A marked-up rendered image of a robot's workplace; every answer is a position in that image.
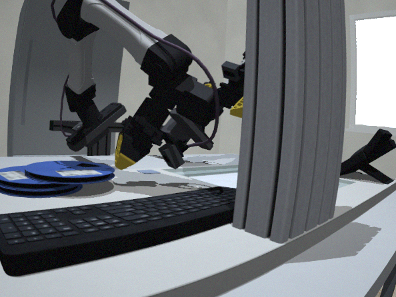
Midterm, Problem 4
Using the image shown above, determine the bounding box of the black desk telephone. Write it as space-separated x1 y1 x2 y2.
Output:
340 129 396 184

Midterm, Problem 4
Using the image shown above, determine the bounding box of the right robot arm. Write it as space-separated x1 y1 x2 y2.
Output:
57 0 216 169

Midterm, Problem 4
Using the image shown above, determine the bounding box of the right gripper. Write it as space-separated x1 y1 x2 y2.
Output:
115 97 170 170

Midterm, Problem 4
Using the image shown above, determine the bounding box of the black computer keyboard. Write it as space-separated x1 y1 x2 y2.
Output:
0 186 236 276

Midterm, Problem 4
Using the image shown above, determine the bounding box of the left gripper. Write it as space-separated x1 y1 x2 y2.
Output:
217 82 244 118

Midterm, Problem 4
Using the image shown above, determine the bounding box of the blue component reel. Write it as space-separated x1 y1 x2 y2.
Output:
0 166 78 190
25 160 115 184

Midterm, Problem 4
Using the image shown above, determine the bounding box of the white desk top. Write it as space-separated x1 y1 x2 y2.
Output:
0 167 396 297

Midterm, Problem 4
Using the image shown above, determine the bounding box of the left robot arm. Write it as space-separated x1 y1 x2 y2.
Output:
193 52 245 139

